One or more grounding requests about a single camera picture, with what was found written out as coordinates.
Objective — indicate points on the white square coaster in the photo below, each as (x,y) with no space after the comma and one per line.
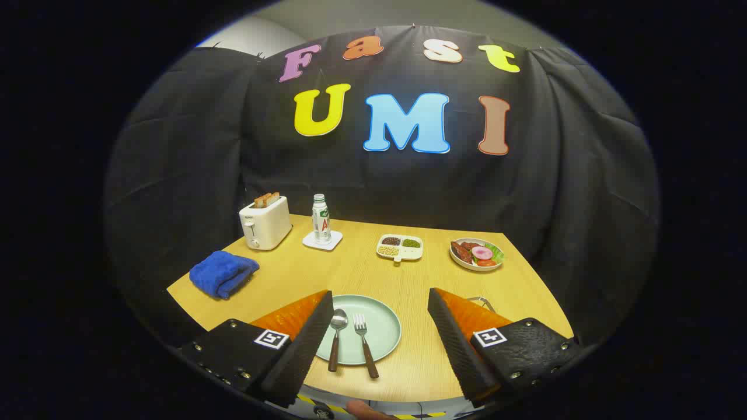
(335,240)

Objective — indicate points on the green lettuce leaf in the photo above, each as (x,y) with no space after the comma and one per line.
(498,252)

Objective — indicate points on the toast slice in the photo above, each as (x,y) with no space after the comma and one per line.
(261,201)
(273,198)

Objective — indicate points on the pink ham slice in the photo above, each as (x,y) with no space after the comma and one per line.
(482,252)

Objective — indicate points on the pile of green beans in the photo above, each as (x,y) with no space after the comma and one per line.
(411,242)

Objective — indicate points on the white plate of food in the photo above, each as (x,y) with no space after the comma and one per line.
(461,262)

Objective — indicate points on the pile of dark red beans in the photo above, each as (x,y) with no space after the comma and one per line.
(390,241)

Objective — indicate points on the brown meat piece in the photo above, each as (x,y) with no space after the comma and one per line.
(471,245)
(461,252)

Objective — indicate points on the pale green plate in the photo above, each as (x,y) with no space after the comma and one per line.
(382,326)

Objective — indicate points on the red tomato slice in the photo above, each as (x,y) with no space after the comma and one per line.
(487,263)

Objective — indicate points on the blue folded towel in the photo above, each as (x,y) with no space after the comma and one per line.
(222,274)

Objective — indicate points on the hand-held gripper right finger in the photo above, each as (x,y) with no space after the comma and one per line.
(455,344)

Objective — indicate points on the cream toaster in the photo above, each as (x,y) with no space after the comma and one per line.
(269,226)

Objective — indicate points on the small plastic drink bottle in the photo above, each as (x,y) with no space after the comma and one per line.
(321,221)

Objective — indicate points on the white divided dish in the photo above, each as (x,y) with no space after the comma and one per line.
(411,253)

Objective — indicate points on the pile of yellow soybeans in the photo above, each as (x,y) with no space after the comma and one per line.
(388,251)

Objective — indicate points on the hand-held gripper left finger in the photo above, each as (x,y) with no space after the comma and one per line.
(303,350)

